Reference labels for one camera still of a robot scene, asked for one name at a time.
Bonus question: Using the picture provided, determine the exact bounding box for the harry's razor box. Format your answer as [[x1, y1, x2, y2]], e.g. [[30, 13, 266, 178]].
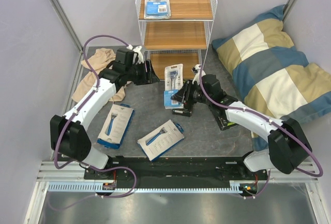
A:
[[137, 120, 185, 161], [97, 104, 135, 150]]

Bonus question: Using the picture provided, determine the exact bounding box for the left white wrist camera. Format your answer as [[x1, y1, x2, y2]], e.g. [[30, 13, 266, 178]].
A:
[[126, 44, 145, 64]]

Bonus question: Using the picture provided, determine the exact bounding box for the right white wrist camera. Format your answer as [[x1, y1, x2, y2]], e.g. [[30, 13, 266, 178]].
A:
[[192, 64, 201, 85]]

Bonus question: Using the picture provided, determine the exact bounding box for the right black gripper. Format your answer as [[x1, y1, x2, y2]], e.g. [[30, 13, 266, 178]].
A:
[[171, 80, 212, 106]]

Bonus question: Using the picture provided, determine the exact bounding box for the blue Gillette razor blister pack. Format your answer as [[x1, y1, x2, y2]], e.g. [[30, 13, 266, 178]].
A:
[[144, 0, 171, 20]]

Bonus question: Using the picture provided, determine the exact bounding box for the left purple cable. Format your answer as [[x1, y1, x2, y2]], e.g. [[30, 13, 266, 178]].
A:
[[48, 34, 138, 211]]

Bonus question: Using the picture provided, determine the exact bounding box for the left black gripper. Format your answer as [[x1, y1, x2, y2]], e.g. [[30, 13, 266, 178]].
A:
[[126, 60, 160, 86]]

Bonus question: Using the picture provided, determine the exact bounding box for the beige crumpled cloth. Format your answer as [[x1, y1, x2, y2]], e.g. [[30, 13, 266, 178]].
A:
[[71, 48, 126, 103]]

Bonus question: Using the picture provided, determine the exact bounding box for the white wire wooden shelf unit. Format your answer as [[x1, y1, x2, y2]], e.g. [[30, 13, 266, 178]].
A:
[[135, 0, 218, 80]]

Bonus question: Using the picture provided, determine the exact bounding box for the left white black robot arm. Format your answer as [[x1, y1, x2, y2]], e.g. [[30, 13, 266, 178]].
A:
[[50, 46, 160, 179]]

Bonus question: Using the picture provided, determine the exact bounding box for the blue beige checkered pillow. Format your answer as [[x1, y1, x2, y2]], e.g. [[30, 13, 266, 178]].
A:
[[212, 4, 331, 152]]

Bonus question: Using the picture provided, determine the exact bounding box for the Gillette razor white card pack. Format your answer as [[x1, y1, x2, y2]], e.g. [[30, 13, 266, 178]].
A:
[[163, 64, 184, 109]]

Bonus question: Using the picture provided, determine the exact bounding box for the black green Gillette razor box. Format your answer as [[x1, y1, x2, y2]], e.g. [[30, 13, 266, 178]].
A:
[[172, 104, 193, 117]]

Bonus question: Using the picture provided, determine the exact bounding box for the aluminium frame rail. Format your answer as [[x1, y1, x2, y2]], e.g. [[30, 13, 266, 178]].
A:
[[49, 0, 83, 53]]

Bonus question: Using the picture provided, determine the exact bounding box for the black green razor box portrait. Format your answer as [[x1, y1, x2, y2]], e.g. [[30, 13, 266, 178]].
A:
[[209, 106, 237, 131]]

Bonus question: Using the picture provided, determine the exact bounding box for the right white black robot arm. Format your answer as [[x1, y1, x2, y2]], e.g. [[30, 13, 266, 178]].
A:
[[171, 74, 312, 180]]

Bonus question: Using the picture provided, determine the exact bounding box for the light blue slotted cable duct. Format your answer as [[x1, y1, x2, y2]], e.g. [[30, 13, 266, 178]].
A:
[[48, 182, 249, 193]]

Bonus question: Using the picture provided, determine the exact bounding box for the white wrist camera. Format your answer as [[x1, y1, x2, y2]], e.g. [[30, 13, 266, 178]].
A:
[[126, 44, 145, 64], [192, 64, 201, 85]]

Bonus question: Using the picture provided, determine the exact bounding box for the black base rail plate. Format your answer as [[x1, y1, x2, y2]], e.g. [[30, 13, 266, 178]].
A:
[[84, 156, 267, 188]]

